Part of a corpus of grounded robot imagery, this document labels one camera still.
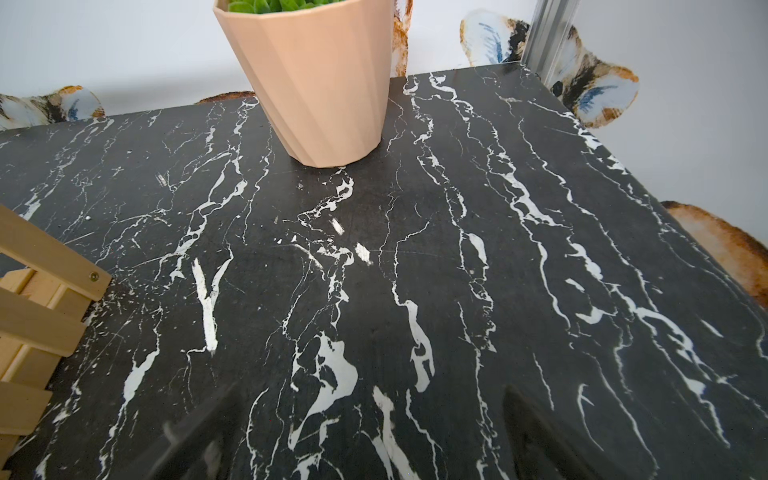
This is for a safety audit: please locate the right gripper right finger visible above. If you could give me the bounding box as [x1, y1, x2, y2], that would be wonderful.
[502, 384, 601, 479]

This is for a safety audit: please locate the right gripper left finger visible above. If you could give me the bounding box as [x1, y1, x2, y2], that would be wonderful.
[113, 383, 243, 479]

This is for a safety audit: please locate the wooden slatted plant shelf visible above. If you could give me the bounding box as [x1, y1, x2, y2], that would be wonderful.
[1, 206, 112, 463]

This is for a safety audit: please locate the tan pot green plant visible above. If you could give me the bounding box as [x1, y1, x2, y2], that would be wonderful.
[213, 0, 394, 168]

